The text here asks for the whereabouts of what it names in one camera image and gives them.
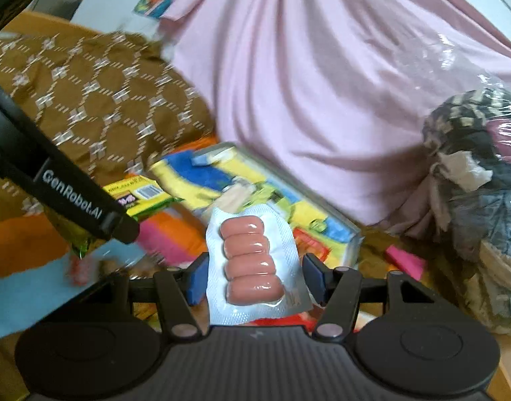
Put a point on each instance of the pink cloth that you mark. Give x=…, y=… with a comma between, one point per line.
x=322, y=83

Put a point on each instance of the clear plastic bag of clothes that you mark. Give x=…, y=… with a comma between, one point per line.
x=481, y=200

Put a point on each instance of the pink sausage vacuum pack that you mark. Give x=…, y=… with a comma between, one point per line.
x=251, y=259

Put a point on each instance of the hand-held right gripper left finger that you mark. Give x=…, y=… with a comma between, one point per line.
x=198, y=280

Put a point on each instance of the yellow green snack packet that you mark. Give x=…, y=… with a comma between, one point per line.
x=142, y=194

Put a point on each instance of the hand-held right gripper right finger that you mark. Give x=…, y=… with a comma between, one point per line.
x=315, y=280

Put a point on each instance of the shallow box with crayon drawing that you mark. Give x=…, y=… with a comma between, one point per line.
x=280, y=200

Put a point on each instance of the brown patterned blanket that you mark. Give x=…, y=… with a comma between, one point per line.
x=92, y=104

